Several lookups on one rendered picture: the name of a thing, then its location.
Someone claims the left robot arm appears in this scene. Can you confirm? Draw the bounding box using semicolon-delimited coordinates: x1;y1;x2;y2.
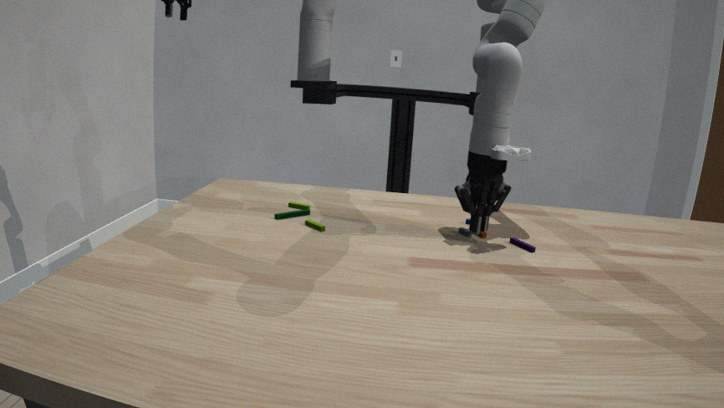
469;0;546;161

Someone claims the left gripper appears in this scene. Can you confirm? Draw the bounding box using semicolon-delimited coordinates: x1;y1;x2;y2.
455;151;511;235

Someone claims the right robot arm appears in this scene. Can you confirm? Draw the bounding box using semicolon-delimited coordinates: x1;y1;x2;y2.
298;0;336;81

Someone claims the purple rod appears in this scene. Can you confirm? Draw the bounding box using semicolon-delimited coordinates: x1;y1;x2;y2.
510;237;536;252

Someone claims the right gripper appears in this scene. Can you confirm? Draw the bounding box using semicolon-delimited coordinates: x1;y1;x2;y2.
161;0;191;20

